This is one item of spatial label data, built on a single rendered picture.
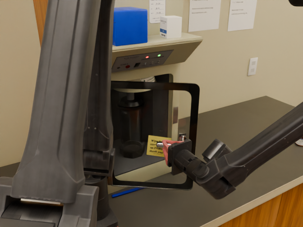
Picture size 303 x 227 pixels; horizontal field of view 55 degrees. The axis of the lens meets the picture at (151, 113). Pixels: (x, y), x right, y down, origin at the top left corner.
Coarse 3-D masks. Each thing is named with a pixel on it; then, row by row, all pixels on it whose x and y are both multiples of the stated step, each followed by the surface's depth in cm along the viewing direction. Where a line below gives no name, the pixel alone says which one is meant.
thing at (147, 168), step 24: (120, 96) 91; (144, 96) 90; (168, 96) 89; (192, 96) 88; (120, 120) 94; (144, 120) 93; (168, 120) 93; (192, 120) 92; (120, 144) 98; (144, 144) 97; (192, 144) 95; (120, 168) 102; (144, 168) 101; (168, 168) 100
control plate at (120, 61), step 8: (128, 56) 82; (136, 56) 84; (144, 56) 86; (152, 56) 88; (160, 56) 90; (168, 56) 92; (120, 64) 85; (128, 64) 87; (144, 64) 91; (152, 64) 93; (160, 64) 96; (112, 72) 88
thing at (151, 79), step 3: (141, 78) 102; (144, 78) 102; (147, 78) 103; (150, 78) 104; (153, 78) 106; (135, 81) 101; (138, 81) 101; (141, 81) 101; (144, 81) 102; (147, 81) 103; (150, 81) 104; (153, 81) 105
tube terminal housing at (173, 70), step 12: (120, 0) 85; (132, 0) 87; (144, 0) 88; (168, 0) 93; (180, 0) 95; (168, 12) 94; (180, 12) 96; (156, 24) 94; (120, 72) 93; (132, 72) 95; (144, 72) 98; (156, 72) 100; (168, 72) 103; (108, 192) 109
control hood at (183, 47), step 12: (156, 36) 91; (192, 36) 91; (120, 48) 78; (132, 48) 80; (144, 48) 82; (156, 48) 84; (168, 48) 87; (180, 48) 90; (192, 48) 93; (168, 60) 95; (180, 60) 99
